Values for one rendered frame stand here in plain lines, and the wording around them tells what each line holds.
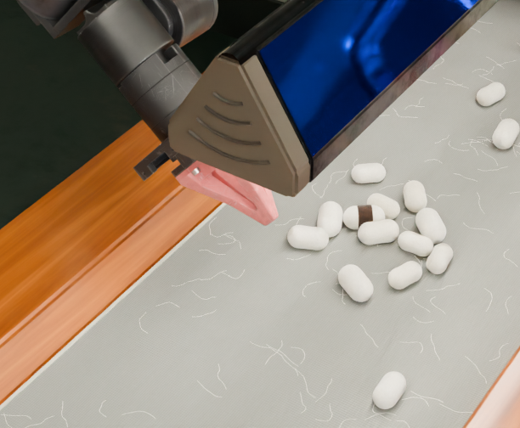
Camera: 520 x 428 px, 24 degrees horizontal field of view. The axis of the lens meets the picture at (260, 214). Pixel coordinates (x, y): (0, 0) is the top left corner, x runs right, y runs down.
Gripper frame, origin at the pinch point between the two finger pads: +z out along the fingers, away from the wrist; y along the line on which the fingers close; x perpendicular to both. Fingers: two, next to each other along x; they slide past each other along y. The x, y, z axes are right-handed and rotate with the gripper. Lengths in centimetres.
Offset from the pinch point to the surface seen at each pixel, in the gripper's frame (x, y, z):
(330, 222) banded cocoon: 4.1, 8.6, 4.6
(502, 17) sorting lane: 8, 51, 2
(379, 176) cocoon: 4.8, 17.5, 4.9
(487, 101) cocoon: 3.0, 34.0, 6.8
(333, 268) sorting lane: 4.1, 5.5, 7.7
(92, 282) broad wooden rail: 12.1, -8.5, -4.2
